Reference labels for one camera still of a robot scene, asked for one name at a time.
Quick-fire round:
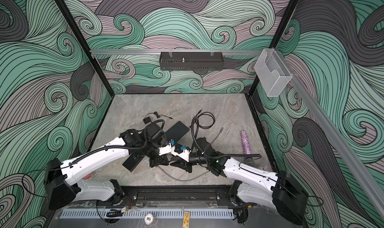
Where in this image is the yellow label tag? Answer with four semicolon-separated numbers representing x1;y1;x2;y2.
183;211;191;228

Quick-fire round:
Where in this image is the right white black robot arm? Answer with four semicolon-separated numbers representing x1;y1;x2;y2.
166;124;309;228

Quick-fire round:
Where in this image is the black network switch box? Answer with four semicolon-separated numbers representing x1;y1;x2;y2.
122;154;144;173

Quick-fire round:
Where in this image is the black perforated wall tray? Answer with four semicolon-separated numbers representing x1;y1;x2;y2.
159;52;224;71

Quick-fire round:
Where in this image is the upper grey ethernet cable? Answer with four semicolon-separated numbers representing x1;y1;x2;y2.
209;127;225;146

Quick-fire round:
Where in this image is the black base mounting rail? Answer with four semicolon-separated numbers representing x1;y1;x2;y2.
122;185;236;206

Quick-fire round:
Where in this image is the pink toy left side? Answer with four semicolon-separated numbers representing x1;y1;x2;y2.
83;174;92;180

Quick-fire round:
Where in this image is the coiled black cable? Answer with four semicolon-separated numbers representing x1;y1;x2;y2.
194;109;216;129

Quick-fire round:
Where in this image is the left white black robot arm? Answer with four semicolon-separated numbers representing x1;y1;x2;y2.
44;121;176;210

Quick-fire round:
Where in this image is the glitter purple microphone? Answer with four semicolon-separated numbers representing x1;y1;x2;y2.
240;130;252;155

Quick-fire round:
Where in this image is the dark grey box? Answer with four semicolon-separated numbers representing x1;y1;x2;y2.
165;121;190;142

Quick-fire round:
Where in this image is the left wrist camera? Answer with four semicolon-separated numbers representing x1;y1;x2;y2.
170;139;177;147

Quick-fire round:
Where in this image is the round white sticker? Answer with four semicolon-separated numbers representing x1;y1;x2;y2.
144;213;156;225

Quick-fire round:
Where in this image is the white slotted cable duct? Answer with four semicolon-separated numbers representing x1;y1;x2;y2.
59;209;234;220

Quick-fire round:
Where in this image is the clear acrylic wall holder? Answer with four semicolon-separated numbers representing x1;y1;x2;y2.
255;49;292;97

